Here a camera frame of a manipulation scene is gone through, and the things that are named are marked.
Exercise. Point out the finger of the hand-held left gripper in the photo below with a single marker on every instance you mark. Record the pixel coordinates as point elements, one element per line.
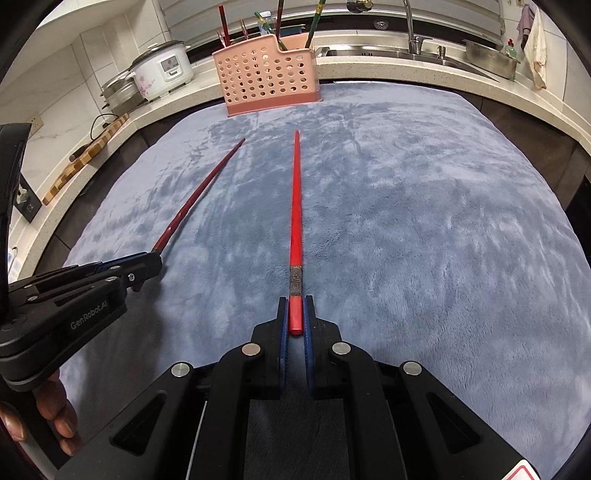
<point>92,267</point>
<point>138,272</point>

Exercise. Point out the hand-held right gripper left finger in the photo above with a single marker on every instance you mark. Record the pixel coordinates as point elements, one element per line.
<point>284,350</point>

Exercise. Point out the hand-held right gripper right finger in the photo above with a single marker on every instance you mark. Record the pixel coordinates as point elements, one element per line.
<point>308,350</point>

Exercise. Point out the red chopstick with metal band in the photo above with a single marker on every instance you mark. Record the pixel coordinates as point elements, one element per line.
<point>295,221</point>

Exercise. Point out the pink plastic utensil basket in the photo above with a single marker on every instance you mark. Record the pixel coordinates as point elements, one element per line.
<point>268,76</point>

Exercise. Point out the green chopstick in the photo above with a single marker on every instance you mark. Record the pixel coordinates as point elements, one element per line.
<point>264,23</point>
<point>315,23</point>

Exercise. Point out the brown red chopstick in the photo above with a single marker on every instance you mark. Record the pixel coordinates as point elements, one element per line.
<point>280,21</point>

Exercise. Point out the person's left hand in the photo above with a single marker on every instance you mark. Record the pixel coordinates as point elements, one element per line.
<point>62,410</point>

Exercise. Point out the black socket panel with plug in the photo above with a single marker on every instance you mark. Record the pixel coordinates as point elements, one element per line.
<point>28,203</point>

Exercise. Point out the checkered wooden cutting board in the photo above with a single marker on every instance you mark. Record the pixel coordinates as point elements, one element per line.
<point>83,161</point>

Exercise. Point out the black kitchen knife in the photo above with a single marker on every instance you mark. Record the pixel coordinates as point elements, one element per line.
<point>81,153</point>

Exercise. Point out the grey fleece blanket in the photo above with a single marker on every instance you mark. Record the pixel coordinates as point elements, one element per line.
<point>415,230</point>

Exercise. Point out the metal steamer pot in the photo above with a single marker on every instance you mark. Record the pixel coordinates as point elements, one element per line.
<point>117,92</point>

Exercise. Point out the white rice cooker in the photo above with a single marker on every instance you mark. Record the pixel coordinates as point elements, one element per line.
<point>164,69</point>

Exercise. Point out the grey window blind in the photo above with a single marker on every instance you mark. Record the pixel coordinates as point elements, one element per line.
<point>194,14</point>

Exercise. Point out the yellow and teal basin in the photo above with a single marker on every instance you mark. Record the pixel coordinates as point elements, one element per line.
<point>291,31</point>

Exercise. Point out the stainless steel sink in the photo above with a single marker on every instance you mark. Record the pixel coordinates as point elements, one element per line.
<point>392,53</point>

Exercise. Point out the black built-in oven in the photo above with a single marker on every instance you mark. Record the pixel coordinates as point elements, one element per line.
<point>582,203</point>

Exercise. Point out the metal soap dispenser pump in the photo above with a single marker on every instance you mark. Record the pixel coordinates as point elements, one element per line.
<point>441,53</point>

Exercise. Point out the round metal sink stopper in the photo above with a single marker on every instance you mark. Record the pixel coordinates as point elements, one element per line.
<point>381,24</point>

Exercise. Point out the chrome kitchen faucet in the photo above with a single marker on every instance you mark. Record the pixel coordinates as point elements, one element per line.
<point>413,27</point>

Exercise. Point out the metal colander bowl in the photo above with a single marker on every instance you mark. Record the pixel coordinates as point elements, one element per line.
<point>491,60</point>

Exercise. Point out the green dish soap bottle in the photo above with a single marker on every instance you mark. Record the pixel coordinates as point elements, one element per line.
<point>510,48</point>

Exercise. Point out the cream hanging towel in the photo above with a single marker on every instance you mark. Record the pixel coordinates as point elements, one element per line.
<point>536,50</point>

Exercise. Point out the purple hanging towel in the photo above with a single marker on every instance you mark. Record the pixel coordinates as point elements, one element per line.
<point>523,25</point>

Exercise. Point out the white wall outlet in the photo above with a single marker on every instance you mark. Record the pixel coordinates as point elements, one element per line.
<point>36,123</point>

